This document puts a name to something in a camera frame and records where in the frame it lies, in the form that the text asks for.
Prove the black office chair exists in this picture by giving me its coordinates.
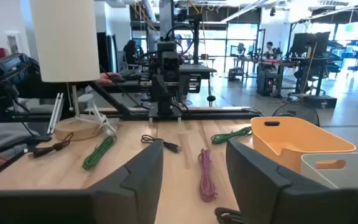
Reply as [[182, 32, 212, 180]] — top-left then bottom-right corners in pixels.
[[293, 65, 328, 96]]

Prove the black computer monitor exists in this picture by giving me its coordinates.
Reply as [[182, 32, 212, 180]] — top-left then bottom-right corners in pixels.
[[290, 32, 331, 57]]

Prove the silver aluminium bracket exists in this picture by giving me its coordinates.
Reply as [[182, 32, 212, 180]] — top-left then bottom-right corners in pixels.
[[46, 92, 65, 135]]

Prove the white cylindrical bucket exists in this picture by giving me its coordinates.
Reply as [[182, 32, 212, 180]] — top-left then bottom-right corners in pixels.
[[29, 0, 120, 142]]

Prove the office desk with red top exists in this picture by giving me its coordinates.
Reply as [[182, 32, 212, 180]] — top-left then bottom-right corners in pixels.
[[259, 57, 342, 96]]

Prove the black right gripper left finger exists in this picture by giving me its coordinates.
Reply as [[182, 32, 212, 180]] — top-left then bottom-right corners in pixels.
[[0, 139, 165, 224]]

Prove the green braided usb cable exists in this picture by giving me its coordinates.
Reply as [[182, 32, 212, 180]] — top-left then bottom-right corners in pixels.
[[81, 134, 117, 171], [210, 126, 254, 145]]

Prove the black computer tower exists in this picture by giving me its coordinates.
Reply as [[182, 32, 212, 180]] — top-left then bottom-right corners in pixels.
[[255, 63, 280, 96]]

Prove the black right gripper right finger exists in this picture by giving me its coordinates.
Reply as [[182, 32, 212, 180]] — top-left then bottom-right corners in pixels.
[[225, 138, 358, 224]]

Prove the yellow plastic bin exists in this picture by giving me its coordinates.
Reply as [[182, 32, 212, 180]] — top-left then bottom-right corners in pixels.
[[250, 116, 357, 174]]

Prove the white plastic bin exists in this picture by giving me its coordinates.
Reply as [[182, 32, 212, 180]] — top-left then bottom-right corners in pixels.
[[300, 152, 358, 190]]

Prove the white bundled lamp cord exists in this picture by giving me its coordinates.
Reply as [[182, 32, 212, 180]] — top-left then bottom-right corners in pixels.
[[75, 93, 118, 137]]

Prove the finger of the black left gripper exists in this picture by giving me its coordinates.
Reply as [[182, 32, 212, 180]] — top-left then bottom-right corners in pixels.
[[150, 75, 167, 105], [166, 76, 181, 105]]

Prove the black box on floor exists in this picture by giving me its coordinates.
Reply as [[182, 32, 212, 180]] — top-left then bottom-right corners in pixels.
[[302, 94, 338, 110]]

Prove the pink braided usb cable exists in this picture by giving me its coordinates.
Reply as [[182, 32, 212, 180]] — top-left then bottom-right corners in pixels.
[[197, 148, 219, 203]]

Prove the black usb cable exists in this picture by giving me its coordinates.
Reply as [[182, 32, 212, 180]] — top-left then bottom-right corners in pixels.
[[27, 132, 75, 159], [140, 134, 182, 154]]

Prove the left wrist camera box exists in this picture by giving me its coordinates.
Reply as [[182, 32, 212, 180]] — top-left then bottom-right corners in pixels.
[[161, 51, 180, 75]]

